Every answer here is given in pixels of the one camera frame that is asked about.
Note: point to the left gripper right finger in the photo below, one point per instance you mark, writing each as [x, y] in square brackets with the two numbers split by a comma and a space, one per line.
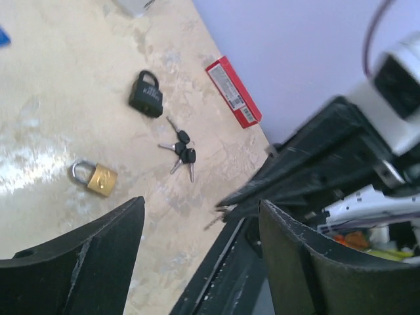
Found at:
[309, 273]

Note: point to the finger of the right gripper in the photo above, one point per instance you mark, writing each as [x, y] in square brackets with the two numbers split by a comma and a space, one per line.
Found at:
[330, 157]

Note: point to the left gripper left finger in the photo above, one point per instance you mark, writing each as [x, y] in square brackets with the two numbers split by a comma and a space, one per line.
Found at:
[85, 271]

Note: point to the black padlock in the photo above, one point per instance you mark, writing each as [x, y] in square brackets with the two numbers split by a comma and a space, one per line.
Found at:
[146, 96]

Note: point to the brass padlock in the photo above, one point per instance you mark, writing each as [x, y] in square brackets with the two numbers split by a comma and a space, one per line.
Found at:
[101, 181]

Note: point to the red box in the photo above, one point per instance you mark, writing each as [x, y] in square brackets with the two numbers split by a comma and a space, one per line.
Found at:
[233, 91]

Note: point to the bunch of black keys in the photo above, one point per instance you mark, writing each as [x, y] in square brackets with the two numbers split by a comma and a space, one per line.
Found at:
[186, 155]

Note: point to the blue blister card package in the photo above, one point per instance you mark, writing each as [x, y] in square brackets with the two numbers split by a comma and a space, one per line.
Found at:
[4, 38]

